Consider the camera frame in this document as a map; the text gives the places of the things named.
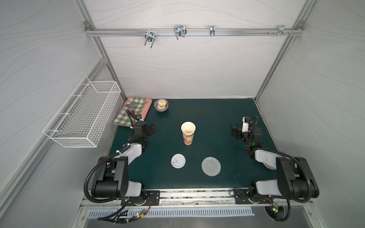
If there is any metal U-bolt clamp middle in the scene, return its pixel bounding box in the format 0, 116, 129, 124
174, 25, 187, 40

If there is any wooden handled spatula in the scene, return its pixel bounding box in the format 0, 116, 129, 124
125, 103, 137, 110

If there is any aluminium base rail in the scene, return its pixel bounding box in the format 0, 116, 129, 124
79, 188, 314, 210

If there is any white ventilation grille strip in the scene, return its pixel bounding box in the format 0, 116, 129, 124
87, 207, 255, 219

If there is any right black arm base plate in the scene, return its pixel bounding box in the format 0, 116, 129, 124
229, 188, 273, 205

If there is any white wire basket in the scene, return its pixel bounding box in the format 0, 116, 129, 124
42, 76, 121, 148

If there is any metal U-bolt clamp left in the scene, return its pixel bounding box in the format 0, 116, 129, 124
144, 31, 156, 48

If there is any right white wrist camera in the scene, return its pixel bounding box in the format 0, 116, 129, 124
241, 117, 252, 133

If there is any pink tray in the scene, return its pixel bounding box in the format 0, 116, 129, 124
117, 96, 153, 128

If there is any small metal hook clamp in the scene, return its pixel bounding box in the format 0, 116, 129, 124
210, 25, 215, 37

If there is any green checkered cloth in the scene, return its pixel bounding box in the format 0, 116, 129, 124
112, 97, 148, 128

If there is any printed paper milk tea cup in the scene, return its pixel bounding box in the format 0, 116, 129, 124
181, 122, 196, 145

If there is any white plastic cup lid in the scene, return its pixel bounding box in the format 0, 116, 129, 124
171, 154, 186, 169

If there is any aluminium crossbar rail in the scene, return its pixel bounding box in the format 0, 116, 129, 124
85, 27, 305, 37

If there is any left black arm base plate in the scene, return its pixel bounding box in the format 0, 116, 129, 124
126, 190, 161, 206

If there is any grey bowl with food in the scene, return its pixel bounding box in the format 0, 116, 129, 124
154, 99, 169, 112

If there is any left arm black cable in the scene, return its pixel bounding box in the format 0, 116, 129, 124
83, 145, 130, 221

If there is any metal bracket with screws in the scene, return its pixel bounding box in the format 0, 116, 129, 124
268, 26, 294, 37

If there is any metal u-bolt clamp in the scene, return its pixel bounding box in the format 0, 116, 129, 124
174, 25, 187, 40
144, 31, 156, 48

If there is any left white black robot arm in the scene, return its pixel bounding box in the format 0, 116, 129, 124
84, 121, 156, 203

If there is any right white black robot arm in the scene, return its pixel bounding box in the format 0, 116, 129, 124
231, 123, 319, 203

